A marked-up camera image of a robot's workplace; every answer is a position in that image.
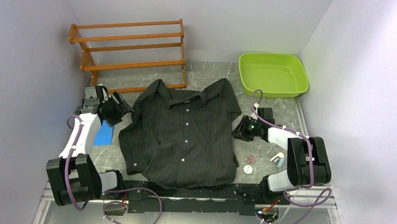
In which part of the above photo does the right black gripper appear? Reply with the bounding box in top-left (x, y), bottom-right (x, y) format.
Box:
top-left (230, 115), bottom-right (262, 142)

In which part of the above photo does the black pinstriped shirt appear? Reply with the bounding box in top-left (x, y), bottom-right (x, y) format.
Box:
top-left (119, 78), bottom-right (241, 189)

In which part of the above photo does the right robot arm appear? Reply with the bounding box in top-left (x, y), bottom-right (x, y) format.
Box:
top-left (232, 107), bottom-right (332, 203)

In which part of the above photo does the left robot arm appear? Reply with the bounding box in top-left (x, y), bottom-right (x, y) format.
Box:
top-left (46, 85), bottom-right (133, 211)

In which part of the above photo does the red round brooch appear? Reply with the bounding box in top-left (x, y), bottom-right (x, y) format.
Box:
top-left (245, 154), bottom-right (256, 164)

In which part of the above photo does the blue flat mat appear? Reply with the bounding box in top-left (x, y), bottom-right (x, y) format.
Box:
top-left (93, 109), bottom-right (114, 146)

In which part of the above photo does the white round badge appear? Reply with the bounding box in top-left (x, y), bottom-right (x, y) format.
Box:
top-left (242, 164), bottom-right (254, 175)

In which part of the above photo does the orange wooden shoe rack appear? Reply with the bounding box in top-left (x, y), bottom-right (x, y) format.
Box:
top-left (68, 19), bottom-right (188, 89)

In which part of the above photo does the green plastic basin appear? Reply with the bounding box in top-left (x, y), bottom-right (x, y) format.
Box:
top-left (238, 52), bottom-right (309, 98)

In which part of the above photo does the black base beam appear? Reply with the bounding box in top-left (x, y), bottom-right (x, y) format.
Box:
top-left (100, 180), bottom-right (289, 216)

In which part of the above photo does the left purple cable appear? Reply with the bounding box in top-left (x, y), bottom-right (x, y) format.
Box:
top-left (62, 114), bottom-right (167, 224)

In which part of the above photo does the purple cable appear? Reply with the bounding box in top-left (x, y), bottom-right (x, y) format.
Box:
top-left (62, 114), bottom-right (167, 224)
top-left (244, 89), bottom-right (337, 224)

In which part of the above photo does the aluminium frame rail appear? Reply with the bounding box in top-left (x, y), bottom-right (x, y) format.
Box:
top-left (40, 174), bottom-right (339, 214)

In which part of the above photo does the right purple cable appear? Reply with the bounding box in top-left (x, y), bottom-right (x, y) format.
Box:
top-left (244, 89), bottom-right (337, 224)

